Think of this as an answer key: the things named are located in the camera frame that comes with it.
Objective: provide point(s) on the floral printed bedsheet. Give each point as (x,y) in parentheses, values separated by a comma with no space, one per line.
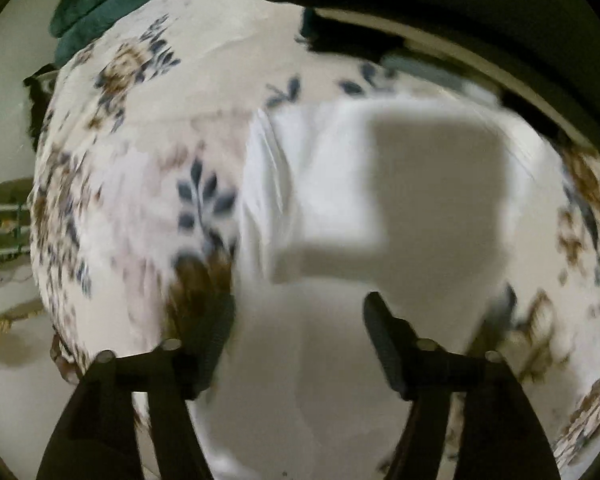
(130,170)

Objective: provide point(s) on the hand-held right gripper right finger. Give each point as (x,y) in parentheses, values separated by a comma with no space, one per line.
(387,345)

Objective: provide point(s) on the white garment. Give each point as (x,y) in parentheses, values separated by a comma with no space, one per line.
(330,200)

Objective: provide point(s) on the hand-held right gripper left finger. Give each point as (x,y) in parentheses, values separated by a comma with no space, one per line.
(215,340)

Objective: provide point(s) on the dark headboard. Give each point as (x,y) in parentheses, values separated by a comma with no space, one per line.
(480,0)

